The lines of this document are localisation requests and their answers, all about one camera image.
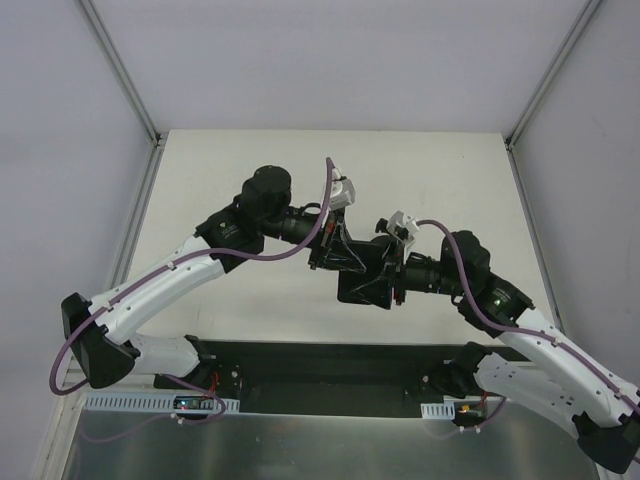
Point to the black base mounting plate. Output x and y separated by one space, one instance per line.
359 380

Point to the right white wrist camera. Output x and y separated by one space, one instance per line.
403 228

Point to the right white cable duct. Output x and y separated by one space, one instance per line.
438 411

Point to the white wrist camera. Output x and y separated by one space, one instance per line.
403 228
341 191

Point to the black phone stand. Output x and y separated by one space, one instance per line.
382 226

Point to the black smartphone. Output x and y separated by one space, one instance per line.
371 253

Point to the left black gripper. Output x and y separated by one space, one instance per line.
326 241

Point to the left white cable duct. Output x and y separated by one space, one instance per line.
152 403

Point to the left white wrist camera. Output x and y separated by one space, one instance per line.
341 191

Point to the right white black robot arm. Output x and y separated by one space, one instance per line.
597 408

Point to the left aluminium frame post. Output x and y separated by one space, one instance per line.
98 29

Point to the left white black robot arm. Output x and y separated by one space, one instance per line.
259 225

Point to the right aluminium frame post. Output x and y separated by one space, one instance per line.
576 32

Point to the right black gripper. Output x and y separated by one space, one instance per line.
396 272

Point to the aluminium frame post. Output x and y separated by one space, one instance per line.
98 29
576 32

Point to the white cable duct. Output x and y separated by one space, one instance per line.
152 403
438 411

